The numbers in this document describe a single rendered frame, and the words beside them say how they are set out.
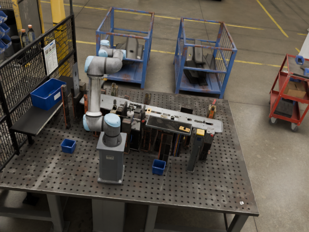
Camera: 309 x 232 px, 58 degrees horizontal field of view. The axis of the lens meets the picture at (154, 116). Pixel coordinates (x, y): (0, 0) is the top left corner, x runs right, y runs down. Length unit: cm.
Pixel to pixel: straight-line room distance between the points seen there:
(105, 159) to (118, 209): 58
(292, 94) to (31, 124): 345
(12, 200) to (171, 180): 171
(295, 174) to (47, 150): 303
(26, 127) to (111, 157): 75
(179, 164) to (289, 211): 154
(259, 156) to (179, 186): 186
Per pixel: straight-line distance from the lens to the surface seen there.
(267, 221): 345
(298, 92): 447
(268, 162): 407
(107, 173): 235
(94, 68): 196
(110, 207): 263
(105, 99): 279
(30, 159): 269
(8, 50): 583
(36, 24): 591
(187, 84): 483
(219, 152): 287
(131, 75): 484
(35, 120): 255
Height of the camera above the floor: 262
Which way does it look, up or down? 38 degrees down
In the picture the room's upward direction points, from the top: 8 degrees clockwise
